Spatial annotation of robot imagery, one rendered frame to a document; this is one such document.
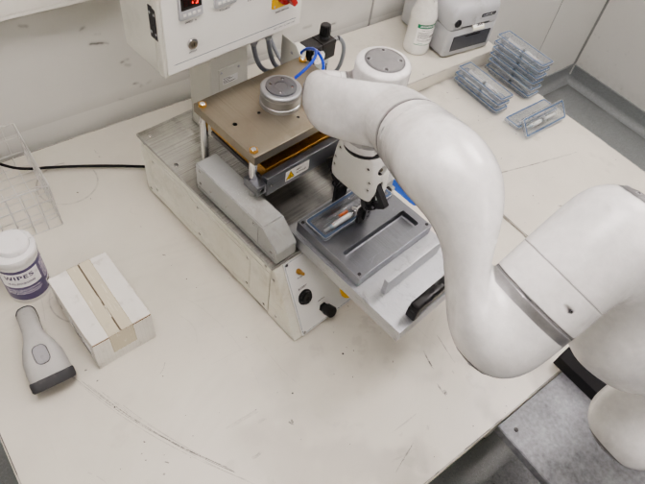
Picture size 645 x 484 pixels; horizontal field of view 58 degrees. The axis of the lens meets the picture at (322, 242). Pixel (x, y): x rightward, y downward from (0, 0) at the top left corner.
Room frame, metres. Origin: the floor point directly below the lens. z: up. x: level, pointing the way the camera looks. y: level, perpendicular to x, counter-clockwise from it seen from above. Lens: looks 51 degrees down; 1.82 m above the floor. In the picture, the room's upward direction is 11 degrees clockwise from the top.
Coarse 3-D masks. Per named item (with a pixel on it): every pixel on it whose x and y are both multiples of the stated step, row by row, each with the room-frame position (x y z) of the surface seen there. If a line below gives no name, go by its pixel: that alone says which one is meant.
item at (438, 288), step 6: (438, 282) 0.60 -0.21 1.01; (432, 288) 0.59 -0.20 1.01; (438, 288) 0.59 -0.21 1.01; (444, 288) 0.60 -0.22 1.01; (426, 294) 0.57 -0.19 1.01; (432, 294) 0.58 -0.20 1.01; (438, 294) 0.58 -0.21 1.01; (414, 300) 0.56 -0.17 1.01; (420, 300) 0.56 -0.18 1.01; (426, 300) 0.56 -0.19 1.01; (432, 300) 0.57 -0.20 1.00; (414, 306) 0.55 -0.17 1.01; (420, 306) 0.55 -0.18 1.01; (426, 306) 0.56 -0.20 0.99; (408, 312) 0.55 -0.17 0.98; (414, 312) 0.54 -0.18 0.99; (414, 318) 0.54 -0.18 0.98
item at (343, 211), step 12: (384, 192) 0.80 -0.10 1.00; (336, 204) 0.74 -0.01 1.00; (348, 204) 0.75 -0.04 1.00; (360, 204) 0.76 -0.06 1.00; (312, 216) 0.70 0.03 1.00; (324, 216) 0.71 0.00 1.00; (336, 216) 0.71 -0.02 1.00; (348, 216) 0.72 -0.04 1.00; (324, 228) 0.68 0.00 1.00; (336, 228) 0.69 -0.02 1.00
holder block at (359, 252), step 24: (384, 216) 0.74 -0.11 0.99; (408, 216) 0.76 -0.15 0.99; (312, 240) 0.66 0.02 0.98; (336, 240) 0.66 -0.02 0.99; (360, 240) 0.68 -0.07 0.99; (384, 240) 0.70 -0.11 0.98; (408, 240) 0.70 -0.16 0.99; (336, 264) 0.62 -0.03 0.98; (360, 264) 0.63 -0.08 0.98; (384, 264) 0.64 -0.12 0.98
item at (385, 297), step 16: (304, 240) 0.67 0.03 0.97; (432, 240) 0.73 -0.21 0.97; (320, 256) 0.64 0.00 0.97; (400, 256) 0.67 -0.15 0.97; (416, 256) 0.65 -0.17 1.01; (432, 256) 0.69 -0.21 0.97; (336, 272) 0.61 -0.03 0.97; (384, 272) 0.63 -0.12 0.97; (400, 272) 0.61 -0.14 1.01; (416, 272) 0.65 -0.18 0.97; (432, 272) 0.65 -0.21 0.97; (352, 288) 0.58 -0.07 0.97; (368, 288) 0.59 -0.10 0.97; (384, 288) 0.58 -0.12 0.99; (400, 288) 0.60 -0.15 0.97; (416, 288) 0.61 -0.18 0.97; (368, 304) 0.56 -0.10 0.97; (384, 304) 0.56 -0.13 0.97; (400, 304) 0.57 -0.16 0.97; (432, 304) 0.58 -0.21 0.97; (384, 320) 0.53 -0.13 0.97; (400, 320) 0.54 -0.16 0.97; (416, 320) 0.55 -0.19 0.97; (400, 336) 0.52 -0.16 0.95
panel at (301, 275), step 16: (304, 256) 0.68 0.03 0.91; (288, 272) 0.64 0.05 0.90; (304, 272) 0.66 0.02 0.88; (320, 272) 0.68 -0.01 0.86; (304, 288) 0.64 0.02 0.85; (320, 288) 0.67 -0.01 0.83; (336, 288) 0.69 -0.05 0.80; (304, 304) 0.63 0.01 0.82; (320, 304) 0.65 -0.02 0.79; (336, 304) 0.67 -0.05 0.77; (304, 320) 0.61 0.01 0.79; (320, 320) 0.63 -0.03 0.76
